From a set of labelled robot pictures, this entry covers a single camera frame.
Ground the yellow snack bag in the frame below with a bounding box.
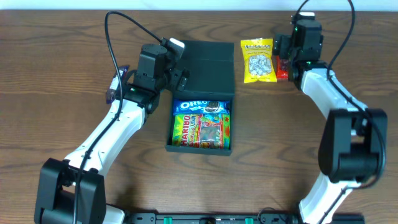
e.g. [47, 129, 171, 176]
[240, 38, 277, 83]

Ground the red candy bag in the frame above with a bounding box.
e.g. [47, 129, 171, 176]
[276, 56, 289, 80]

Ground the blue Oreo cookie pack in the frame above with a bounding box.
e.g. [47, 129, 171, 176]
[173, 100, 229, 115]

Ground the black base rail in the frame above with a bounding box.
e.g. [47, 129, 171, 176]
[124, 212, 365, 224]

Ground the Haribo worms gummy bag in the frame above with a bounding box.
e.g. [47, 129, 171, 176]
[172, 114, 230, 149]

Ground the dark green gift box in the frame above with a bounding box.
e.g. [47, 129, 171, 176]
[165, 40, 235, 156]

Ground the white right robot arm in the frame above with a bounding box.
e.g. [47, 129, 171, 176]
[273, 14, 387, 223]

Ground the dark blue chocolate bar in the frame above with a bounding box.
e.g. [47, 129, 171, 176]
[105, 65, 129, 105]

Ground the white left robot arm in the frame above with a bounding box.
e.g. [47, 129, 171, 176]
[34, 38, 186, 223]

